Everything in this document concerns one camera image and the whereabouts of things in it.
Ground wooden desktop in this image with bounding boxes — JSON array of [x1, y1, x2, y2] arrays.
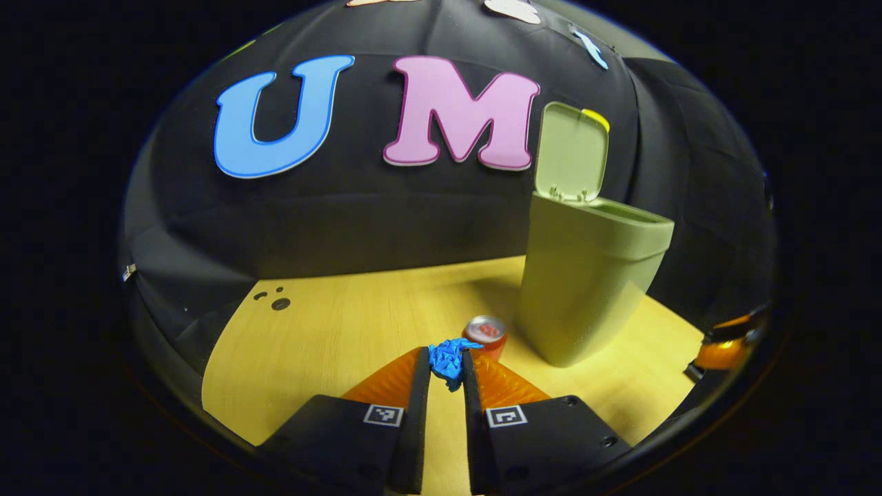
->
[[202, 255, 704, 495]]

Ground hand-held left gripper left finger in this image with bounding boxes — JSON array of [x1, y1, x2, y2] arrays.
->
[[258, 347, 431, 495]]

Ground orange pop can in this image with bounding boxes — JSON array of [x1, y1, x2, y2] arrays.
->
[[463, 316, 508, 362]]

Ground pale green desktop garbage bin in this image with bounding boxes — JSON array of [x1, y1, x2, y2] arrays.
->
[[518, 101, 675, 368]]

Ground black backdrop cloth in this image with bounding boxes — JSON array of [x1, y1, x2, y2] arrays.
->
[[119, 0, 778, 407]]

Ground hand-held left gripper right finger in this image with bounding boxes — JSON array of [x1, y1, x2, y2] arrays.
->
[[462, 349, 631, 495]]

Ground blue paper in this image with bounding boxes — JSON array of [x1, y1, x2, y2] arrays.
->
[[429, 338, 483, 392]]

